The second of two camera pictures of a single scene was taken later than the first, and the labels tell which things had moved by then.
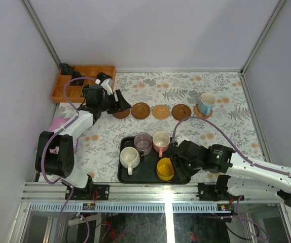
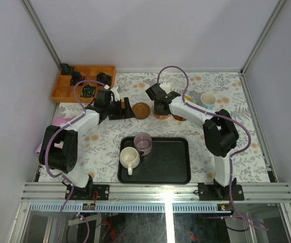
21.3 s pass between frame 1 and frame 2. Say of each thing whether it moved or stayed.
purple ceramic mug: stayed
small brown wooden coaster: stayed
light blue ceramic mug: stayed
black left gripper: moved
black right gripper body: moved
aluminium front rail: stayed
